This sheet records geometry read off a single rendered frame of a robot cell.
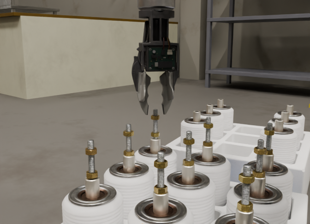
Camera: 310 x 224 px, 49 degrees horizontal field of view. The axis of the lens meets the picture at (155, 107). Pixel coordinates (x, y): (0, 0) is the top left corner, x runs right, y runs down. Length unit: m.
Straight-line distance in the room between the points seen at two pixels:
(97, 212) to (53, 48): 2.68
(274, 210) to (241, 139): 0.65
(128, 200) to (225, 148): 0.52
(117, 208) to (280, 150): 0.53
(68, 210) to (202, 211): 0.22
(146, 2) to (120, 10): 4.82
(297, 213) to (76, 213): 0.40
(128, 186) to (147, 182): 0.04
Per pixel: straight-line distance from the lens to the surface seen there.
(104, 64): 3.48
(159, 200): 0.49
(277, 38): 4.02
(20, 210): 1.12
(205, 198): 0.58
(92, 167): 0.54
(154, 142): 0.74
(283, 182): 0.66
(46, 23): 3.11
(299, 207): 0.73
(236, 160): 0.94
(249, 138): 1.18
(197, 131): 0.99
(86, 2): 6.15
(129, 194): 0.62
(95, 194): 0.55
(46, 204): 1.12
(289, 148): 0.95
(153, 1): 0.67
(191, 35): 4.28
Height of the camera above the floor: 0.49
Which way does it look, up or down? 11 degrees down
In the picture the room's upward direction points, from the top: straight up
